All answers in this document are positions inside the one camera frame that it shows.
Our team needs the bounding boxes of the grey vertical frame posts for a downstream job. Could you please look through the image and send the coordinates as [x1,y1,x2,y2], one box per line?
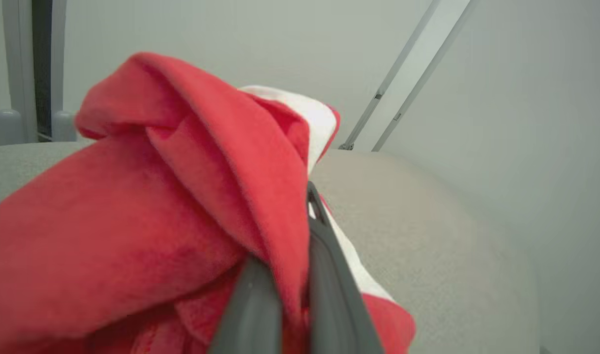
[0,0,78,147]

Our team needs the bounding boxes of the white diagonal frame rails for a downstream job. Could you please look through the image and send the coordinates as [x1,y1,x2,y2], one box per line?
[338,0,474,152]

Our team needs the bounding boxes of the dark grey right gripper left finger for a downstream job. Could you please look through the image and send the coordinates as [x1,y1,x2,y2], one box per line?
[208,255,284,354]

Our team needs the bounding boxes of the red and white garment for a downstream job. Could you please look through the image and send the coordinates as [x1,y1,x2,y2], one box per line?
[0,52,417,354]

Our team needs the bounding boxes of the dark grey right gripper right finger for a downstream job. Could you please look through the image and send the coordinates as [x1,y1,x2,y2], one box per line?
[306,181,385,354]

